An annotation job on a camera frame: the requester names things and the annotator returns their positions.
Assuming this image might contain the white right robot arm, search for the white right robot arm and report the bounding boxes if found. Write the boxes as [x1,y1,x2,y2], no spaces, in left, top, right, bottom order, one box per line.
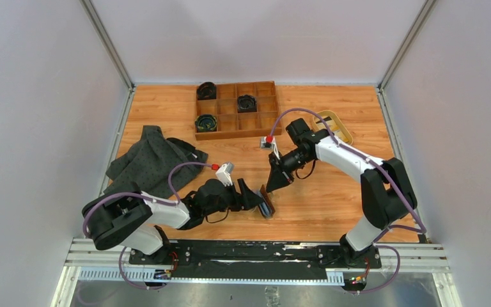
[261,118,417,267]

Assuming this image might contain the brown leather card holder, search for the brown leather card holder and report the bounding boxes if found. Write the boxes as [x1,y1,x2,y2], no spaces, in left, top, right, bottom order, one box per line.
[256,185,276,219]

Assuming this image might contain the black coiled belt top-left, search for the black coiled belt top-left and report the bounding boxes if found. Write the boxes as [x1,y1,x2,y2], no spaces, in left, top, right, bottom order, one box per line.
[196,81,217,100]

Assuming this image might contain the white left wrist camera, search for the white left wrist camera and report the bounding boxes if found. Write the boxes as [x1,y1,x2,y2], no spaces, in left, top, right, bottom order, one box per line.
[215,162,234,187]

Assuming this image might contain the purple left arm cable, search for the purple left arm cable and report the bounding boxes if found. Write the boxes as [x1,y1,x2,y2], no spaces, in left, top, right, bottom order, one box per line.
[82,161,221,239]

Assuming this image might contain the yellow oval card tray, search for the yellow oval card tray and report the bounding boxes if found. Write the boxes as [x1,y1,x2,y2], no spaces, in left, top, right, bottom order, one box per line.
[311,110,354,145]

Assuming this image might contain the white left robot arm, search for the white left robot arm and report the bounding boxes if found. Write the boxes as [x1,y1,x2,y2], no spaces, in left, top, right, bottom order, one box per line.
[82,178,275,264]

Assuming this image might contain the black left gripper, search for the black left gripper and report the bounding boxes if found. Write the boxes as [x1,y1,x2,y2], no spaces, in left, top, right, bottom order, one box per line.
[203,178,263,217]

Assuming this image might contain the wooden compartment tray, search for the wooden compartment tray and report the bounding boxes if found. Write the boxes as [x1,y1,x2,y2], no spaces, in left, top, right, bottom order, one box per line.
[194,81,282,141]

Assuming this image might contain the black-green coiled belt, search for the black-green coiled belt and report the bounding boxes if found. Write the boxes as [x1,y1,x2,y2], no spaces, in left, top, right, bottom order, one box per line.
[194,114,217,133]

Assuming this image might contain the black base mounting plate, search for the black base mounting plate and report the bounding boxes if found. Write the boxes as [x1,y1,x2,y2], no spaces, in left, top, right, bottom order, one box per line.
[129,239,382,281]

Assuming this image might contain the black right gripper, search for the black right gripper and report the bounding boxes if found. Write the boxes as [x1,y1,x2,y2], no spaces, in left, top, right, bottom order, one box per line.
[267,148,314,193]

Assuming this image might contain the dark grey dotted cloth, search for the dark grey dotted cloth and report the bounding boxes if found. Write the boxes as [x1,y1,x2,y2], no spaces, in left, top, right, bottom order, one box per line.
[104,125,208,198]

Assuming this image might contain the credit cards in tray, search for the credit cards in tray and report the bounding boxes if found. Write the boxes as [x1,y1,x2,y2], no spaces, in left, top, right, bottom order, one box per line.
[323,117,353,145]

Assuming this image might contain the black coiled belt middle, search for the black coiled belt middle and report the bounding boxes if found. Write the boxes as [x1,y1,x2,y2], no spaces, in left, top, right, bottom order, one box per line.
[237,95,257,113]

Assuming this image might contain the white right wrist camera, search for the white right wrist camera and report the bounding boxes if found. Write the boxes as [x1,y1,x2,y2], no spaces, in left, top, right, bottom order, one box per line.
[260,135,281,161]

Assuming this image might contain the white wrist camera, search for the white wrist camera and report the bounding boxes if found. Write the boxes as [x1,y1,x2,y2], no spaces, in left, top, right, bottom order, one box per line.
[260,135,281,161]
[215,162,234,187]

